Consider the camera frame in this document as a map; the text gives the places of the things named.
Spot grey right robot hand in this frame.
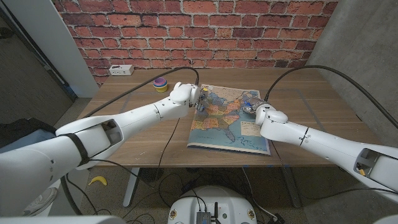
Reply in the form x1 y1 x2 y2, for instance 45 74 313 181
243 97 265 115

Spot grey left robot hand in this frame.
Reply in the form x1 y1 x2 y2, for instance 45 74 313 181
194 86 213 113

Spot laminated USA map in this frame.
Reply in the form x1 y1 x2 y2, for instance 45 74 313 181
187 83 272 156

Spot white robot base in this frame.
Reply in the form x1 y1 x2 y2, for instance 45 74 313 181
167 185 257 224

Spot stacked colourful small bowls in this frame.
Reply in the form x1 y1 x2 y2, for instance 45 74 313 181
152 77 169 88

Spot brick print backdrop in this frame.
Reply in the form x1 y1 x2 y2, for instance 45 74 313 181
51 0 340 86

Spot white power strip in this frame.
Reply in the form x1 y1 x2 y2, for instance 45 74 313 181
108 64 135 77

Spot black round floor object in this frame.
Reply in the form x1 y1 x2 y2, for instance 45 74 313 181
138 167 164 184

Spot grey table leg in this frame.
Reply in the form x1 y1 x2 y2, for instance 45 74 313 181
123 167 139 208
281 166 302 208

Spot grey electronics box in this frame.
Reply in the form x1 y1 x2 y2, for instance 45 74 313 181
196 211 213 224

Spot yellow banana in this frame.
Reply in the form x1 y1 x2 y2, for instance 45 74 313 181
88 175 108 187

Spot black bag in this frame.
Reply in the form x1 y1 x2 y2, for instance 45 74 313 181
0 117 58 147

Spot white robot torso edge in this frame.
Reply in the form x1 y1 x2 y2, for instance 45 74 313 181
0 215 127 224

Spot white sneaker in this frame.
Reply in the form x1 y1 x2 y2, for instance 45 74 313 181
22 186 58 217

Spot blue storage bin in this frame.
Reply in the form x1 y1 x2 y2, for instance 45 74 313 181
0 129 47 154

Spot thin black left wrist cable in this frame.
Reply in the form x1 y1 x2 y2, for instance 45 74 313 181
157 118 182 175

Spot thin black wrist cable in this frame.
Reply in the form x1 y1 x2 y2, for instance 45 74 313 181
157 118 182 175
270 141 398 202

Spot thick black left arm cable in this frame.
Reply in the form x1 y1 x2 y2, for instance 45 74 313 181
60 66 200 216

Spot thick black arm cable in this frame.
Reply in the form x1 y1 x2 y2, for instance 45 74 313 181
264 65 398 129
60 66 200 216

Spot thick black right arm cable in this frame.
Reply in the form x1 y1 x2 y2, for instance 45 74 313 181
264 65 398 129

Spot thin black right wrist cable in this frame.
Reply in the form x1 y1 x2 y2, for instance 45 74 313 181
270 141 398 202

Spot white door frame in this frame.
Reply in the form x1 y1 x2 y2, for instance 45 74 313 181
2 0 100 99

